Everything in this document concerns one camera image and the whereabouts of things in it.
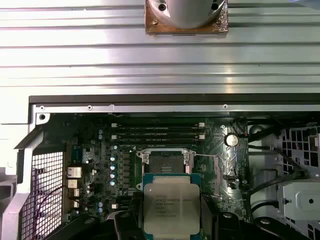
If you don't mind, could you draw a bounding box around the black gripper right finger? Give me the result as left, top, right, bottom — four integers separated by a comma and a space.
201, 193, 301, 240

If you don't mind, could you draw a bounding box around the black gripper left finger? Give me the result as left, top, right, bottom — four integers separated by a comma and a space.
53, 191, 145, 240

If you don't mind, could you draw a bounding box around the silver green CPU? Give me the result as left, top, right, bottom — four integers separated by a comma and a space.
141, 173, 202, 240

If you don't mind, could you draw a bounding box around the CPU socket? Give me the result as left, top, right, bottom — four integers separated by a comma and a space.
136, 148, 198, 177

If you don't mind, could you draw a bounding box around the black RAM slot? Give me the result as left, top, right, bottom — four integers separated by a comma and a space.
117, 140, 200, 148
111, 121, 206, 128
116, 127, 205, 134
111, 134, 206, 141

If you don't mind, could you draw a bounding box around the round silver coin battery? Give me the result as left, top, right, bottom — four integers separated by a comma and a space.
224, 133, 239, 147

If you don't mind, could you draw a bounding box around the green motherboard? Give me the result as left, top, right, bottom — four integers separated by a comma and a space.
63, 113, 250, 222

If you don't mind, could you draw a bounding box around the metal drive cage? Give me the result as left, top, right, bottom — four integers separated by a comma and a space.
249, 122, 320, 240

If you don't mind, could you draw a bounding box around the black open PC case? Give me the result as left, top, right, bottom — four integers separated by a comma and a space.
13, 94, 320, 240

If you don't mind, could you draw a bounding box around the thick black cable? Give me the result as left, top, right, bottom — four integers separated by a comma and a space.
248, 171, 310, 201

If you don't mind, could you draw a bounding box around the thin red black wire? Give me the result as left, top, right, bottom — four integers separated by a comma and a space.
34, 186, 76, 226

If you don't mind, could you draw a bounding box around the square brown base plate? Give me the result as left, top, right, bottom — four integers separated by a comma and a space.
144, 0, 230, 36

